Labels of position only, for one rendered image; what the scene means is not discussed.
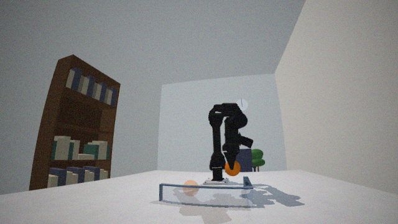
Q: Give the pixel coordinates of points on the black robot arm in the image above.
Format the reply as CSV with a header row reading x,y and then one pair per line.
x,y
235,120

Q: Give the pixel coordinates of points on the low clear corner wall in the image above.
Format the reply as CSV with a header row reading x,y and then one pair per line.
x,y
207,197

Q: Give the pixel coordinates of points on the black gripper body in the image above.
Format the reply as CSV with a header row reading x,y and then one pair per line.
x,y
230,144

